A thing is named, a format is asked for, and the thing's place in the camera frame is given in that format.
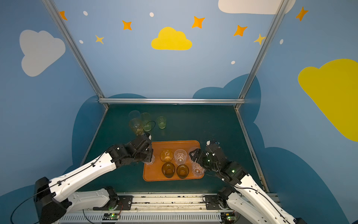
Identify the clear faceted glass back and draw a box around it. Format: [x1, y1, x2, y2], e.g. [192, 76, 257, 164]
[144, 155, 155, 165]

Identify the clear faceted glass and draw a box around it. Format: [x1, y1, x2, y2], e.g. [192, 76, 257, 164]
[192, 163, 206, 177]
[188, 147, 198, 153]
[173, 149, 187, 165]
[144, 155, 155, 165]

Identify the small olive textured cup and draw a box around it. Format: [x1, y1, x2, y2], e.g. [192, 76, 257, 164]
[176, 164, 189, 179]

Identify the orange plastic tray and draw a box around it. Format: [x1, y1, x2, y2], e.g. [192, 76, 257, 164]
[143, 141, 202, 182]

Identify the short yellow glass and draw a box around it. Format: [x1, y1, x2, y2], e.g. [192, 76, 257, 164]
[160, 149, 173, 163]

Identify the dark olive textured cup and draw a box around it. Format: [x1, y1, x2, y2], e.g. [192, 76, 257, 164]
[161, 162, 175, 178]

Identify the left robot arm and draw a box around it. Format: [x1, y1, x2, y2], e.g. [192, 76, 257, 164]
[34, 133, 153, 224]

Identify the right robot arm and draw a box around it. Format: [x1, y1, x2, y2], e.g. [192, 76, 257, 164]
[188, 141, 306, 224]

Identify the tall amber glass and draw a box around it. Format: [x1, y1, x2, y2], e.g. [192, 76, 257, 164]
[129, 118, 144, 135]

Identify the tall green glass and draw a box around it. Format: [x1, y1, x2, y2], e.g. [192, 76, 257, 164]
[141, 113, 152, 132]

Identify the short green glass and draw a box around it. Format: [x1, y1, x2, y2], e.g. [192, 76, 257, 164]
[157, 116, 167, 129]

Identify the tall clear bluish glass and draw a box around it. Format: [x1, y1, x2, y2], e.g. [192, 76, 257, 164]
[128, 110, 141, 120]

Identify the right controller board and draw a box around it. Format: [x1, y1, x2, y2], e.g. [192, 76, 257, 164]
[220, 212, 236, 224]

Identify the controller board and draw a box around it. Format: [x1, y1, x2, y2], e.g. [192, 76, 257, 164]
[102, 213, 120, 221]
[220, 212, 236, 224]

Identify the left controller board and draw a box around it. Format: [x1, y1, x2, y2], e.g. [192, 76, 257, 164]
[102, 213, 120, 221]

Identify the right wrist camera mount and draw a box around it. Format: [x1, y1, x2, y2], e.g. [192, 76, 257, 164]
[206, 140, 220, 151]

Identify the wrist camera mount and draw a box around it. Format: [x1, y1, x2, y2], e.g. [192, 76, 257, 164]
[142, 132, 152, 140]
[206, 140, 220, 151]

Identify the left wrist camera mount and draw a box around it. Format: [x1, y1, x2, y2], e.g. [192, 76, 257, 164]
[142, 132, 152, 140]

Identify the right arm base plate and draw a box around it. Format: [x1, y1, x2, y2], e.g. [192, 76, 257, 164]
[203, 195, 228, 210]

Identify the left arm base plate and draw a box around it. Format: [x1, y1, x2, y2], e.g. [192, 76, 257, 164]
[93, 195, 133, 211]

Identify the front aluminium rail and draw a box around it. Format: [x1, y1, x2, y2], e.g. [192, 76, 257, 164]
[54, 191, 252, 224]

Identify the aluminium rear frame bar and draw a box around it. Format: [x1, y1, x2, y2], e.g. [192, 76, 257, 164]
[99, 98, 245, 105]

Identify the aluminium right frame post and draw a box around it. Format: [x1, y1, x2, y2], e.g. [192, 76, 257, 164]
[235, 0, 290, 112]

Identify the aluminium frame post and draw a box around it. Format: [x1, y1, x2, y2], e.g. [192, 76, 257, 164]
[42, 0, 105, 99]
[235, 0, 290, 112]

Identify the aluminium left frame post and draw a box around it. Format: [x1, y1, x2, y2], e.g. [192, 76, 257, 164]
[42, 0, 105, 99]

